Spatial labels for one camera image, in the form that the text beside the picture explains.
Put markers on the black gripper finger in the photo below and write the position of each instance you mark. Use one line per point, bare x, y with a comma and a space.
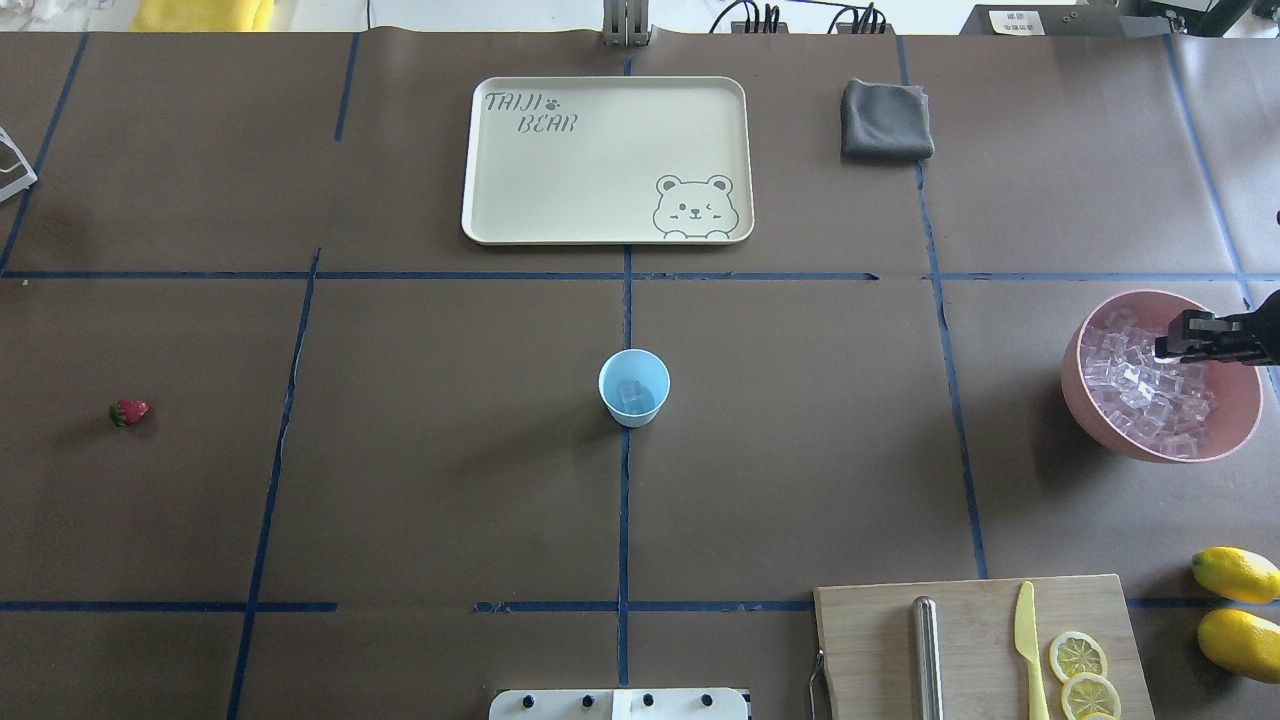
1251, 339

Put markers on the clear ice cubes pile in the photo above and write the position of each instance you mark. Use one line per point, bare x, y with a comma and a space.
1163, 407

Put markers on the blue plastic cup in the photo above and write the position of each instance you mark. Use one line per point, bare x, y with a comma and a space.
634, 385

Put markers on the pink bowl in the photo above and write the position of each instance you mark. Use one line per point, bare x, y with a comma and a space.
1239, 389

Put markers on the yellow lemon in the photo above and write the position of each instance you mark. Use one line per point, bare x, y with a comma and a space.
1236, 574
1241, 643

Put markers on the grey box with label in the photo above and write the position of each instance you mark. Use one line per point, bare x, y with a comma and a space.
1102, 19

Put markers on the yellow plastic knife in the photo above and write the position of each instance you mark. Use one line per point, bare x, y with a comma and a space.
1025, 638

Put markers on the lemon slice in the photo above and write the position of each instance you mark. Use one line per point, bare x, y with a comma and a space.
1075, 653
1086, 695

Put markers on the dark grey folded cloth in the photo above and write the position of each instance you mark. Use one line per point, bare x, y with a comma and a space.
885, 122

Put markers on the steel rod muddler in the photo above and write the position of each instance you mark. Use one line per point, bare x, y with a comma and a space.
928, 658

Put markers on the wooden cutting board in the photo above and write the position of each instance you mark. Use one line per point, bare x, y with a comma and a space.
868, 637

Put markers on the cream bear tray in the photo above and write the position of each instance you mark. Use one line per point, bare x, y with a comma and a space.
608, 160

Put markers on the red strawberry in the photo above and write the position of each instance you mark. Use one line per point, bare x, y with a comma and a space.
128, 412

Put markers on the yellow cloth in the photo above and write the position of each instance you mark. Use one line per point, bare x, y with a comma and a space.
183, 16

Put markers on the aluminium frame post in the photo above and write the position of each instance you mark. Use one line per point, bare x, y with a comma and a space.
626, 23

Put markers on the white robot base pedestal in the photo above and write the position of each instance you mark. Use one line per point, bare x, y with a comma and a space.
622, 703

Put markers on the white wire cup rack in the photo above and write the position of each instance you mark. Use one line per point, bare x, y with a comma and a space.
17, 175

